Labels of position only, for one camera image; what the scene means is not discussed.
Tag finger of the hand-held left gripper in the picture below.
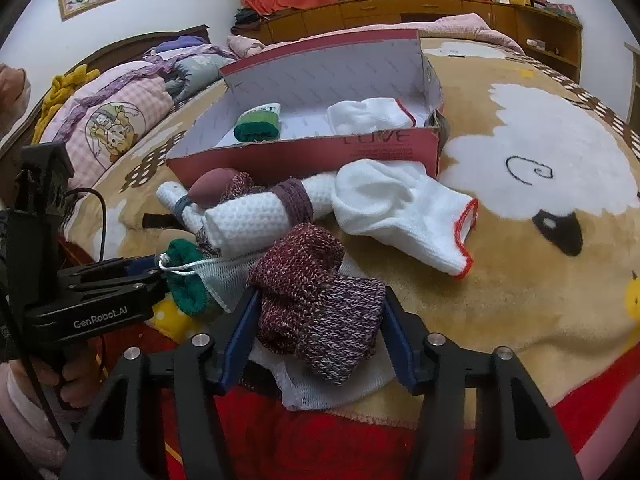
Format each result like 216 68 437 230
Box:
59 256 162 283
65 271 171 311

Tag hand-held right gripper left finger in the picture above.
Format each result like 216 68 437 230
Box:
59 287 262 480

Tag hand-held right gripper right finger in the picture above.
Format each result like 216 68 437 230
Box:
382 285 583 480

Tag maroon knit sock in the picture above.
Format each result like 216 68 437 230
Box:
248 223 387 387
220 171 268 203

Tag small white grey sock roll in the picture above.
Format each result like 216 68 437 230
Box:
156 182 211 233

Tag white waffle sock roll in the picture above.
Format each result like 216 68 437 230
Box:
204 172 341 257

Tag white sock with red trim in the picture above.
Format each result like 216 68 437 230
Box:
332 158 480 280

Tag brown pink sock ball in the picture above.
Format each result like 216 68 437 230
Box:
187 167 241 207

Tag red cardboard shoe box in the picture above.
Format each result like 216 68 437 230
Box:
165 29 449 188

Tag person's left forearm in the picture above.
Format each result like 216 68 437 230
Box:
0 360 71 471

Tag person's left hand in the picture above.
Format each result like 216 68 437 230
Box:
32 337 107 402

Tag pink checked cartoon pillow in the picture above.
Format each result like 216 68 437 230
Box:
40 74 176 181

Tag yellow knit scarf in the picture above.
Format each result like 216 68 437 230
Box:
31 66 101 143

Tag green sock with white label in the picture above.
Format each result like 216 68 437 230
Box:
235 103 282 143

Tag wooden headboard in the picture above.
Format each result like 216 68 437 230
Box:
0 24 211 161

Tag grey blue quilt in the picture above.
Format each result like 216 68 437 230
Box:
162 52 236 103

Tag folded white sock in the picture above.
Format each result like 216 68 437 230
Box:
327 96 417 137

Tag purple cloth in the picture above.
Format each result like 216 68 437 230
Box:
145 35 221 61

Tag dark clothes pile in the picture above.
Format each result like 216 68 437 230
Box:
230 7 266 33

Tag pink quilt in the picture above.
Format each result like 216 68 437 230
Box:
227 12 526 58

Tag wooden cabinet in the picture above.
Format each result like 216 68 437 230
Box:
232 0 585 83

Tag wooden desk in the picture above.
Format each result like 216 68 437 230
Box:
624 40 640 126

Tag black cable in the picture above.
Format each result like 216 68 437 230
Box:
65 187 108 263

